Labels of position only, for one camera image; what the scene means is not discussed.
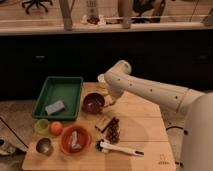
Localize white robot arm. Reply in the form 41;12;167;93
104;60;213;171

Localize purple bowl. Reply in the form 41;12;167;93
82;93;105;114

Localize orange bowl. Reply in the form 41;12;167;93
60;125;92;156

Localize grey object in orange bowl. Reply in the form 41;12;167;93
70;131;82;149

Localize white cup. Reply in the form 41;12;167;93
97;74;106;89

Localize wooden block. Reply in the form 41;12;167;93
95;115;113;133

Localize bunch of dark grapes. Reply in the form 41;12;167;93
106;118;120;144

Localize white black dish brush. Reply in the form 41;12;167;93
96;139;144;156

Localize green plastic tray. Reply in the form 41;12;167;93
32;76;83;121

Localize grey sponge block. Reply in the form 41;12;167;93
45;100;65;115

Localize orange ball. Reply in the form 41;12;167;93
50;121;63;136

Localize light green cup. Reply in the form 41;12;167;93
34;119;49;135

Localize person sitting in background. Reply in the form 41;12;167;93
133;0;166;23

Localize small metal cup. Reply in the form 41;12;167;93
36;138;53;156

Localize black office chair base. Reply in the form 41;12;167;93
21;0;53;14

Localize wooden post right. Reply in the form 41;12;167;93
122;0;133;29

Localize wooden post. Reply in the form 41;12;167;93
122;0;133;29
59;0;72;31

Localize wooden post left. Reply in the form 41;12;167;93
59;0;72;31

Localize black cable on floor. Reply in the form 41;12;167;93
0;116;29;149

